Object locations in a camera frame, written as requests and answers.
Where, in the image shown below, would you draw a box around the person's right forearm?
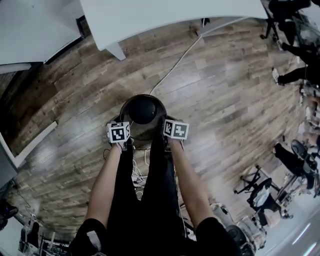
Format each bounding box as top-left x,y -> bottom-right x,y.
167,139 -> 213,227

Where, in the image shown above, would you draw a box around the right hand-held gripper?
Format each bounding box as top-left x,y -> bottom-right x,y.
162,119 -> 190,151

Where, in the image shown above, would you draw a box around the black mesh waste bin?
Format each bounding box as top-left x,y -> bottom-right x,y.
119,93 -> 168,141

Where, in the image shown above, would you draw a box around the person's black trousers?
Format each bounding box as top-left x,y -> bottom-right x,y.
104,134 -> 198,256

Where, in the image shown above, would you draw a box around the person's black shirt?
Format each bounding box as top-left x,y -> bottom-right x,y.
68,216 -> 243,256

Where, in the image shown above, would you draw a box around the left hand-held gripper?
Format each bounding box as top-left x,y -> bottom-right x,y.
106,121 -> 132,151

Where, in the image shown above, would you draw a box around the white floor cable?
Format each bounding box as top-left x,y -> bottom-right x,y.
149,34 -> 203,95

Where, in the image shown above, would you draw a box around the white cabinet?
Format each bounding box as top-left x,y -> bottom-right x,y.
0,0 -> 86,67

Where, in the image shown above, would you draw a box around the person's left forearm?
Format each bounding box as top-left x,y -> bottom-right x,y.
84,143 -> 126,226

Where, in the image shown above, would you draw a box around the black office chair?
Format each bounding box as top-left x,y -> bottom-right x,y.
233,163 -> 288,221
259,0 -> 313,46

